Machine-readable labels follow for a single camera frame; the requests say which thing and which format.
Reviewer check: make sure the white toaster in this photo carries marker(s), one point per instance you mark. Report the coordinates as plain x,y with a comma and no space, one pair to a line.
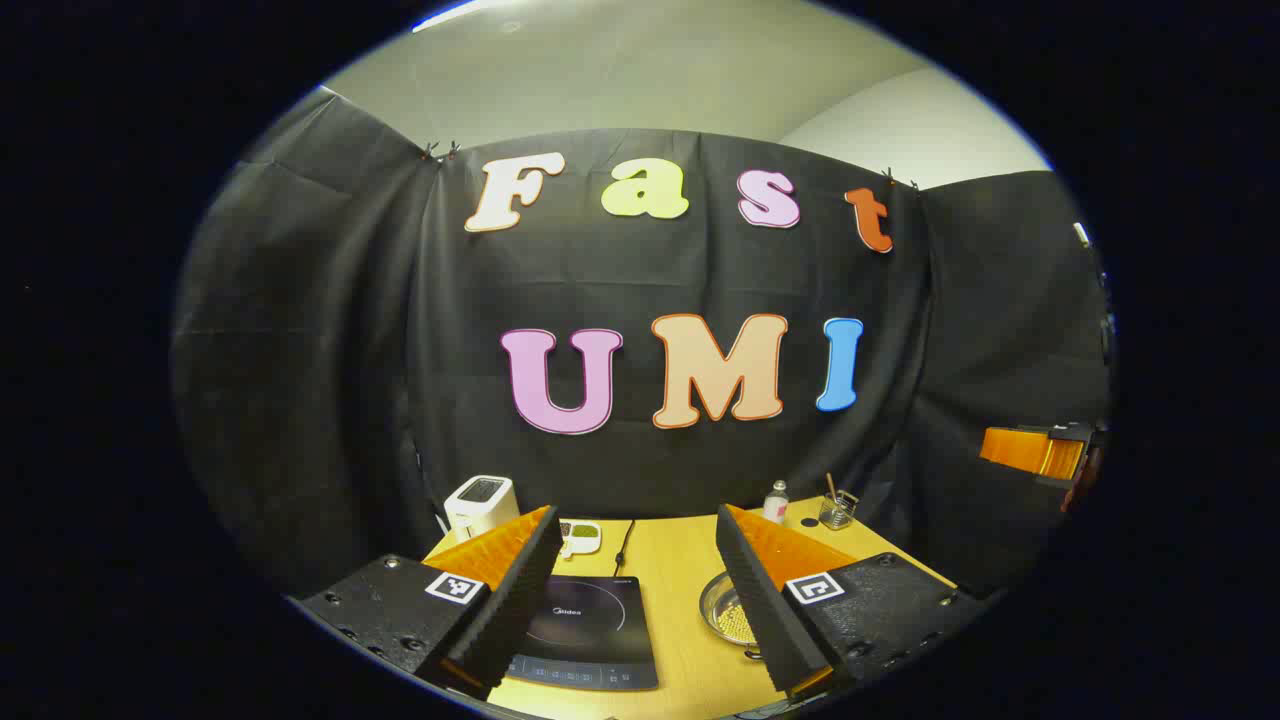
480,510

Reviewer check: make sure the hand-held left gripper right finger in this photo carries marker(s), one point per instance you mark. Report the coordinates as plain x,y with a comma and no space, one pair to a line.
765,610

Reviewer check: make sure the wooden stick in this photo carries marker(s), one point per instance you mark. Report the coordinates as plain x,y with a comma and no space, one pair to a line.
831,485

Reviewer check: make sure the white divided bean dish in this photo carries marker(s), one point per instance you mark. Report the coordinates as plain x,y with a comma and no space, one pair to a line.
582,540

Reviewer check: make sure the black induction cooktop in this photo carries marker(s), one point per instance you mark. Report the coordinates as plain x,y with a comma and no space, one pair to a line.
600,640

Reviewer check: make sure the pile of yellow soybeans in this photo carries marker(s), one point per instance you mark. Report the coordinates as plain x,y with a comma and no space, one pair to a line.
738,622

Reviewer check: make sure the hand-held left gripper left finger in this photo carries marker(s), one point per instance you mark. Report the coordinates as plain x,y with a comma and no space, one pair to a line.
520,600

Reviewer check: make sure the stainless steel pot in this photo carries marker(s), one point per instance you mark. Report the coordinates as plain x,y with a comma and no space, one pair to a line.
712,605

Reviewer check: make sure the clear bottle with white label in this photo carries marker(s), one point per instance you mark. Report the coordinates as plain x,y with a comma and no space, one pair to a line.
775,505

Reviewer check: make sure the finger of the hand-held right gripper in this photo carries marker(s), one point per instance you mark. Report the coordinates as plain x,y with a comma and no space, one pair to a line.
1020,450

